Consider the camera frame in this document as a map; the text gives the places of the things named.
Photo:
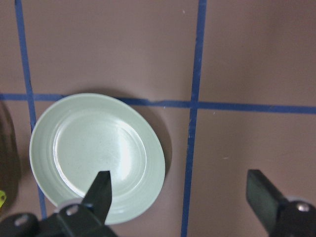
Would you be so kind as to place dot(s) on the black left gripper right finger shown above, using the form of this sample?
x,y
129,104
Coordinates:
x,y
264,198

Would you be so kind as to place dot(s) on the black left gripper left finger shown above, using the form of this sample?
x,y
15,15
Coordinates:
x,y
98,198

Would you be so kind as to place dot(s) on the pale green plate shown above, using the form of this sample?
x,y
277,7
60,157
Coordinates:
x,y
83,134

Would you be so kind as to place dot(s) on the brown woven basket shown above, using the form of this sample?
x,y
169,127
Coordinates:
x,y
9,159

